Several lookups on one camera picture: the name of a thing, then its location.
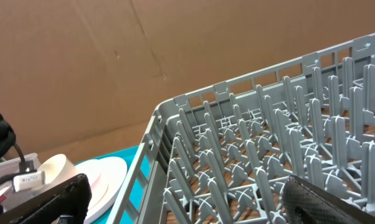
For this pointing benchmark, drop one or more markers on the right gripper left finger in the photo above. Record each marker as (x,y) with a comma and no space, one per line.
(69,200)

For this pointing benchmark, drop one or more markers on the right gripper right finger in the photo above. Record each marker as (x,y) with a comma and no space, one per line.
(307,203)

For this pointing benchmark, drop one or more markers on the grey dishwasher rack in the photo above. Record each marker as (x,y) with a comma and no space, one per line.
(224,152)

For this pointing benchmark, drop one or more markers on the pink cup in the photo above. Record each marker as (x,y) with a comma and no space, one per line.
(57,169)

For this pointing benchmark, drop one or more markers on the pink round plate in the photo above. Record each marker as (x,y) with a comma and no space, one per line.
(105,177)

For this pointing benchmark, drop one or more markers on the clear plastic bin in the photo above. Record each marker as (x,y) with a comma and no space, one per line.
(12,166)

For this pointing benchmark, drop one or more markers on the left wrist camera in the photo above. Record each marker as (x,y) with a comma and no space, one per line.
(28,181)

